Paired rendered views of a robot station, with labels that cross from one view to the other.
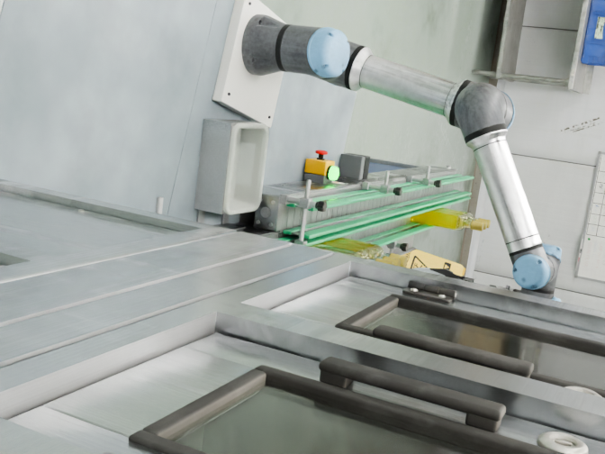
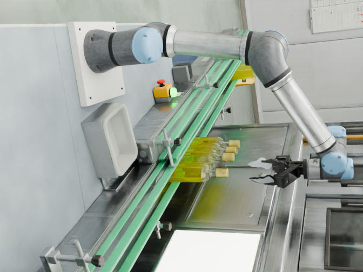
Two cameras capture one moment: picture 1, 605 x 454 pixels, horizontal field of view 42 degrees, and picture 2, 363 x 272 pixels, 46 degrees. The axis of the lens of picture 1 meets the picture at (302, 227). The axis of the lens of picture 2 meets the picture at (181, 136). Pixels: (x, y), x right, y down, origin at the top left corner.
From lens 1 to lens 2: 67 cm
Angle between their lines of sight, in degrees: 15
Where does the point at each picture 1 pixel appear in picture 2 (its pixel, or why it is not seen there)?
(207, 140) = (88, 136)
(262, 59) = (103, 64)
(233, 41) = (79, 62)
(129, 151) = (40, 185)
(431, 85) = (226, 43)
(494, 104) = (277, 56)
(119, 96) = (17, 160)
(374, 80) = (185, 49)
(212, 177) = (101, 157)
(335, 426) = not seen: outside the picture
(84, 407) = not seen: outside the picture
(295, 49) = (124, 53)
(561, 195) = not seen: outside the picture
